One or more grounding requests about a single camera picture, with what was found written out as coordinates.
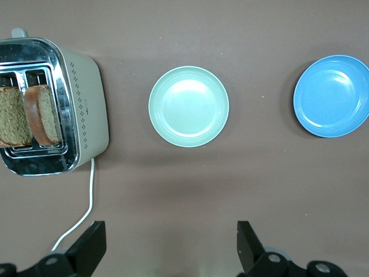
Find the brown bread slice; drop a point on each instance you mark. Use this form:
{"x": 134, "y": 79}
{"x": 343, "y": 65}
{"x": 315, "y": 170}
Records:
{"x": 13, "y": 115}
{"x": 43, "y": 115}

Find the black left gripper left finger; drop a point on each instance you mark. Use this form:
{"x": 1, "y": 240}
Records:
{"x": 86, "y": 254}

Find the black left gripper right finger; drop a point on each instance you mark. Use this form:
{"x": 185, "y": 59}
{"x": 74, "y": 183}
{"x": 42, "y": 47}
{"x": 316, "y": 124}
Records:
{"x": 250, "y": 254}

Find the blue plate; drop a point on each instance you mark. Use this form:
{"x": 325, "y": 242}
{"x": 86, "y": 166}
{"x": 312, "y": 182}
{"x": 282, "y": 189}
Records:
{"x": 331, "y": 96}

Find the pale green plate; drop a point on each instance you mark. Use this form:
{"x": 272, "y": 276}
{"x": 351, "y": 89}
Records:
{"x": 188, "y": 106}

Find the beige and chrome toaster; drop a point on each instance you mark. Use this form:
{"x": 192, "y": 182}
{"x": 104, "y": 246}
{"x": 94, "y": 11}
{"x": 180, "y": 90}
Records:
{"x": 86, "y": 109}

